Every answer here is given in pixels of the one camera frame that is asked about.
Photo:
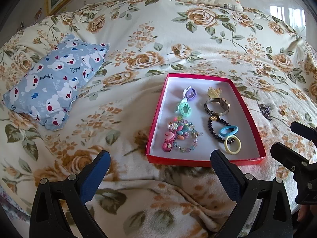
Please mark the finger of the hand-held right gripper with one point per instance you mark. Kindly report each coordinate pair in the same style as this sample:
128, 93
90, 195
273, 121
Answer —
305, 132
288, 157

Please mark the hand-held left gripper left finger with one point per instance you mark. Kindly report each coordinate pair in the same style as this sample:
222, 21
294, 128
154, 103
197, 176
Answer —
96, 173

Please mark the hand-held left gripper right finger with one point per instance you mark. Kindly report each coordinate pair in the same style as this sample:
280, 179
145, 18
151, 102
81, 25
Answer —
225, 173

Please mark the red jewelry box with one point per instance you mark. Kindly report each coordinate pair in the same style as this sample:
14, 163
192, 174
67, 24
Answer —
203, 153

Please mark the pink decorated hair clip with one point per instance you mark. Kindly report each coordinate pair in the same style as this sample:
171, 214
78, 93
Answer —
168, 141

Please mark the metal wrist watch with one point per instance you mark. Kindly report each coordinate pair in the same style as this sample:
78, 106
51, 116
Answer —
224, 103

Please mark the person's right hand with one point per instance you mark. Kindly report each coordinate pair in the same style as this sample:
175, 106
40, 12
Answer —
301, 215

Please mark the floral fleece blanket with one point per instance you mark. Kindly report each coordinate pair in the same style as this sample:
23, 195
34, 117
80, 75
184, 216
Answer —
148, 203

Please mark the yellow crown charm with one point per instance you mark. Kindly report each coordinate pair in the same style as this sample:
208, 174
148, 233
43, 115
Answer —
213, 93

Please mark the blue bear print pillow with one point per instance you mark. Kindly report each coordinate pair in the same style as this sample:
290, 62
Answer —
57, 79

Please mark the floral rose bedspread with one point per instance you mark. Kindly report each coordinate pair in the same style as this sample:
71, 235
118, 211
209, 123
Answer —
148, 29

